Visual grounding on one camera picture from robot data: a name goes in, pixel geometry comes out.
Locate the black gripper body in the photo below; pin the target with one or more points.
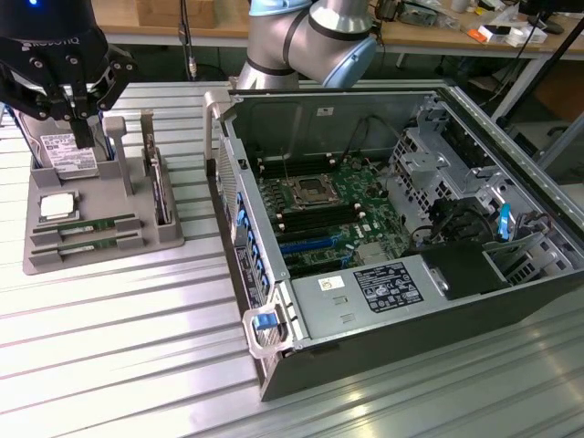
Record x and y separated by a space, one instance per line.
45 27

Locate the green RAM stick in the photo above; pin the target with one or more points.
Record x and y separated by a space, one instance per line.
86 245
86 224

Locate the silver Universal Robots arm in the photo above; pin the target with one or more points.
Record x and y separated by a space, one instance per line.
310 41

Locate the black RAM slot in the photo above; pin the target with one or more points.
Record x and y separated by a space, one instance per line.
319 220
292 159
319 211
296 169

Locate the wooden top workbench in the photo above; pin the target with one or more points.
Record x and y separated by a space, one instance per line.
424 36
114 18

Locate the hard disk with blue rails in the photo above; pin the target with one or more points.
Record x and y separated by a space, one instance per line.
68 159

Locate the cardboard box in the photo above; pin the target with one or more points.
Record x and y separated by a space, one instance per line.
173 11

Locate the silver CPU chip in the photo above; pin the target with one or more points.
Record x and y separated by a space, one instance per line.
58 207

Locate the grey parts rack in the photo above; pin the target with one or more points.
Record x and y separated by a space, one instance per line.
91 267

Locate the blue expansion card retainer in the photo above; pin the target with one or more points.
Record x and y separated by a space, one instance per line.
248 228

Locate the CPU socket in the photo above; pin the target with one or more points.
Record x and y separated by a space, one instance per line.
315 190

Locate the black expansion slot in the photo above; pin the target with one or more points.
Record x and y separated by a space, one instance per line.
315 267
310 234

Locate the blue expansion slot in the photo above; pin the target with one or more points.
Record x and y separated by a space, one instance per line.
310 246

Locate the green motherboard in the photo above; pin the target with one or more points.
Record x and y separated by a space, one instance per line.
369 205

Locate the silver chipset heatsink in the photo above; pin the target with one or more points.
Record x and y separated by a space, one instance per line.
372 254

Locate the silver power supply unit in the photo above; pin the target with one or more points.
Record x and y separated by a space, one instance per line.
319 319

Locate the silver metal drive cage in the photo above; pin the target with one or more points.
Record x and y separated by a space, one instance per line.
424 169

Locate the small orange box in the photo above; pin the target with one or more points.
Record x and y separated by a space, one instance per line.
478 35

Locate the black fan assembly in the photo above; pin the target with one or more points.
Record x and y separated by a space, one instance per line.
461 219

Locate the white and black box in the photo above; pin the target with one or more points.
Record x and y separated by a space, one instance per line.
495 31

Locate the open black PC case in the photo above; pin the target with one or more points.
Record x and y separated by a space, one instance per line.
410 347

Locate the black plastic shroud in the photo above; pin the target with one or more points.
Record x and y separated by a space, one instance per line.
465 274

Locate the blue plastic locking lever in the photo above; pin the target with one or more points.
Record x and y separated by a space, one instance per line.
505 221

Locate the small white box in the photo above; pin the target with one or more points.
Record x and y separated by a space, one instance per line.
537 34

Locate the silver disk bay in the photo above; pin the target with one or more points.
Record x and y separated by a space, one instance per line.
520 260

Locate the black slanted pole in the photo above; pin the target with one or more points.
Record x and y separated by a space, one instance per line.
561 50

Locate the graphics card with metal bracket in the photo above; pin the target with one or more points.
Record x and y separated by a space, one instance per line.
157 191

